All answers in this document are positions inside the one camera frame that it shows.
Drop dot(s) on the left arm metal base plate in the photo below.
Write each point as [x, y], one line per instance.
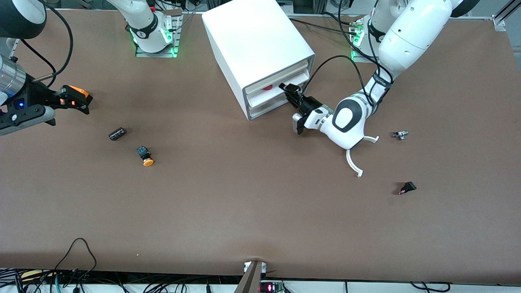
[355, 55]

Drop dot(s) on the black cylindrical capacitor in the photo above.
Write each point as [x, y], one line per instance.
[117, 133]

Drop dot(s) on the circuit board with red display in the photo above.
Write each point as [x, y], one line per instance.
[270, 287]

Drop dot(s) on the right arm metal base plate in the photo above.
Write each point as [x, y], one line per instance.
[140, 52]

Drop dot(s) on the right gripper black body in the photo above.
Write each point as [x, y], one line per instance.
[37, 95]

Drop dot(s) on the aluminium frame profile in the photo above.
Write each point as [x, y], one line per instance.
[502, 20]

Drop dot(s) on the white semicircular plastic bracket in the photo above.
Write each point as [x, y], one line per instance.
[352, 165]

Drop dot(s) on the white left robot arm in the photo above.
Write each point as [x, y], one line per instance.
[411, 32]

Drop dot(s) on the chrome valve fitting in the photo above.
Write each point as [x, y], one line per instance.
[401, 134]

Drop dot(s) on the yellow mushroom push button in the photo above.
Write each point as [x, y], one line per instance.
[145, 156]

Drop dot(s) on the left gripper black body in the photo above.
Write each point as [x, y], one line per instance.
[308, 104]

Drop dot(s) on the brown camera mount post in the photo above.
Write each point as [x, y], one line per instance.
[249, 280]

